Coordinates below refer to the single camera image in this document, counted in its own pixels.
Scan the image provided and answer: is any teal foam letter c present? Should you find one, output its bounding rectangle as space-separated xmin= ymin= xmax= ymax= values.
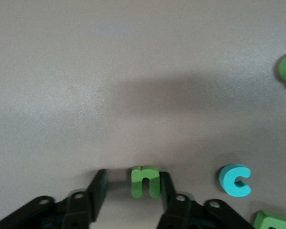
xmin=218 ymin=164 xmax=252 ymax=198

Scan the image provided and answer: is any green foam letter B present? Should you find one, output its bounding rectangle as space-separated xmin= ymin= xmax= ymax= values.
xmin=252 ymin=210 xmax=286 ymax=229

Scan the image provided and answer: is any brown table cover sheet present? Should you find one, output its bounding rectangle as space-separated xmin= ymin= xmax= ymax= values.
xmin=0 ymin=0 xmax=286 ymax=229

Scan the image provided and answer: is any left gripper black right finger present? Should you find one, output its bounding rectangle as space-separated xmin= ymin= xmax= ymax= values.
xmin=156 ymin=171 xmax=255 ymax=229

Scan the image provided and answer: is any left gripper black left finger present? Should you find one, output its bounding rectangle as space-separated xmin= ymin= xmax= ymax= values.
xmin=0 ymin=168 xmax=108 ymax=229

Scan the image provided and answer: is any green foam letter n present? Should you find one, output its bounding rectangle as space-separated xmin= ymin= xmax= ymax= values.
xmin=130 ymin=166 xmax=162 ymax=198

